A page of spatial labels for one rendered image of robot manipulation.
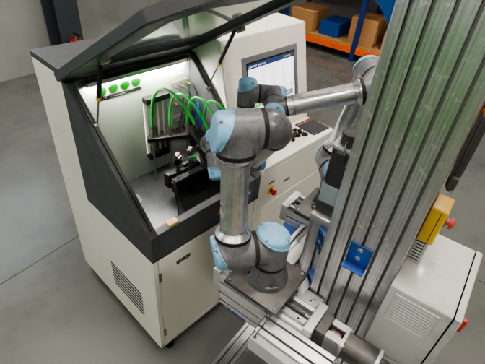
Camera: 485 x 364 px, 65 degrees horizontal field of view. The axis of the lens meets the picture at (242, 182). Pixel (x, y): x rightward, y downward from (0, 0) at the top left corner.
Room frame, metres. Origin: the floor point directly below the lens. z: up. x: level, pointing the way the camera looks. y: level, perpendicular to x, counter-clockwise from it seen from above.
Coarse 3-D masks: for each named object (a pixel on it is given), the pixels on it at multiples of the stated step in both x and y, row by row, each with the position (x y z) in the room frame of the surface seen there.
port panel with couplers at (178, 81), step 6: (186, 72) 1.93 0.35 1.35; (174, 78) 1.87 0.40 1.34; (180, 78) 1.90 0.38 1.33; (186, 78) 1.93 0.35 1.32; (174, 84) 1.86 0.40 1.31; (180, 84) 1.89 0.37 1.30; (186, 84) 1.93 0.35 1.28; (174, 90) 1.87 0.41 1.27; (186, 90) 1.93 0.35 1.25; (180, 96) 1.90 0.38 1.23; (174, 102) 1.86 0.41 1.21; (186, 102) 1.93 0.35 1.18; (174, 108) 1.86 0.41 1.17; (180, 108) 1.90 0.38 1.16; (174, 114) 1.86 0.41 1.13; (180, 114) 1.90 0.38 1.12; (174, 120) 1.86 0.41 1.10; (174, 126) 1.86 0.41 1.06
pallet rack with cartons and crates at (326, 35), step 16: (368, 0) 6.34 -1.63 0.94; (304, 16) 7.05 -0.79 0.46; (320, 16) 7.13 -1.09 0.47; (336, 16) 7.29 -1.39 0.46; (368, 16) 6.66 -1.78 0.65; (384, 16) 6.77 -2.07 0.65; (320, 32) 6.91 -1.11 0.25; (336, 32) 6.74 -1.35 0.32; (352, 32) 6.55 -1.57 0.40; (368, 32) 6.42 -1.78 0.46; (384, 32) 6.80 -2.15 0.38; (336, 48) 6.51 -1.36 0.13; (352, 48) 6.36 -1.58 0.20; (368, 48) 6.32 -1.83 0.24
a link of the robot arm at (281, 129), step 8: (272, 112) 0.93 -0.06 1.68; (280, 112) 0.95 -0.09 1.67; (272, 120) 0.91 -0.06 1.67; (280, 120) 0.92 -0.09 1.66; (288, 120) 0.95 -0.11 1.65; (272, 128) 0.89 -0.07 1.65; (280, 128) 0.90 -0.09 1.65; (288, 128) 0.93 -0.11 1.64; (272, 136) 0.89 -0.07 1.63; (280, 136) 0.90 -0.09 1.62; (288, 136) 0.93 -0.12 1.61; (272, 144) 0.89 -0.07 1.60; (280, 144) 0.91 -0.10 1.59; (256, 152) 1.04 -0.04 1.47; (264, 152) 1.01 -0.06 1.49; (272, 152) 1.01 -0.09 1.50; (256, 160) 1.08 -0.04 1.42; (264, 160) 1.08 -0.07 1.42; (256, 168) 1.16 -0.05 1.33; (264, 168) 1.18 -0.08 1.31
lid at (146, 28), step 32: (192, 0) 1.02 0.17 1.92; (224, 0) 1.06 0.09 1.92; (256, 0) 1.22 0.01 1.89; (288, 0) 1.53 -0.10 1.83; (128, 32) 1.06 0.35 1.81; (160, 32) 1.30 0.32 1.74; (192, 32) 1.56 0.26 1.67; (224, 32) 1.77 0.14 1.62; (64, 64) 1.39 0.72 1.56; (96, 64) 1.36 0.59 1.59; (128, 64) 1.71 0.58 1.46
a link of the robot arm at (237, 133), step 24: (216, 120) 0.89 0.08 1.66; (240, 120) 0.89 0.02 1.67; (264, 120) 0.90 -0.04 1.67; (216, 144) 0.85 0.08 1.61; (240, 144) 0.86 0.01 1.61; (264, 144) 0.88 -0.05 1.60; (240, 168) 0.86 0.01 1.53; (240, 192) 0.85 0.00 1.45; (240, 216) 0.84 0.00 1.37; (216, 240) 0.84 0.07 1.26; (240, 240) 0.82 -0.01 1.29; (216, 264) 0.79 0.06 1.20; (240, 264) 0.80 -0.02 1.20
